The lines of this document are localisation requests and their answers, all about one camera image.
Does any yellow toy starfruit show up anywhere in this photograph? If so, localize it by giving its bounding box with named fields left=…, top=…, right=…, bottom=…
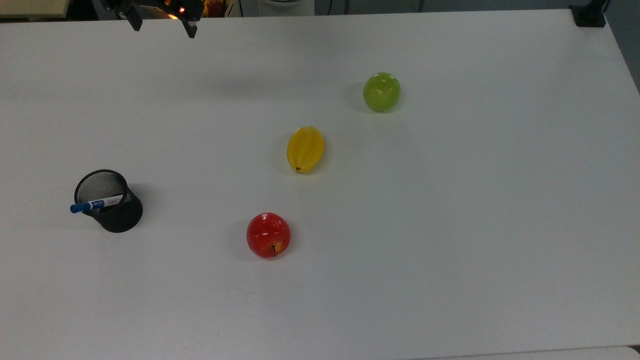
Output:
left=286, top=125, right=326, bottom=175

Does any beige wooden table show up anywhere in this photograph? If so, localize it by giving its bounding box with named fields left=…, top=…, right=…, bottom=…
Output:
left=0, top=0, right=71, bottom=21

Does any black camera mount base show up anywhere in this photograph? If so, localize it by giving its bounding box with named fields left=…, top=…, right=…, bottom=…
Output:
left=569, top=0, right=609, bottom=28

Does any red toy apple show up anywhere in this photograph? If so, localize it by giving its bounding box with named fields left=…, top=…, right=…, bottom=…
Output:
left=246, top=212, right=292, bottom=260

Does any green toy apple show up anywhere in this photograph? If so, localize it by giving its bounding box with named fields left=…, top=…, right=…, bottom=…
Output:
left=363, top=72, right=402, bottom=113

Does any blue and white marker pen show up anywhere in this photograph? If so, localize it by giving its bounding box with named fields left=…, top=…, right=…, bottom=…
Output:
left=70, top=194, right=132, bottom=215

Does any red and yellow clutter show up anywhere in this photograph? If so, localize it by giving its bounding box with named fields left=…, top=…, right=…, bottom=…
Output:
left=202, top=0, right=238, bottom=18

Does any black mesh pen holder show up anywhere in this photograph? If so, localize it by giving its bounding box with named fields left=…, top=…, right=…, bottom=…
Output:
left=74, top=169, right=144, bottom=234

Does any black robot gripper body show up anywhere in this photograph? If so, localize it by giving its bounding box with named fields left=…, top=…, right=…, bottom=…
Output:
left=100, top=0, right=206, bottom=23

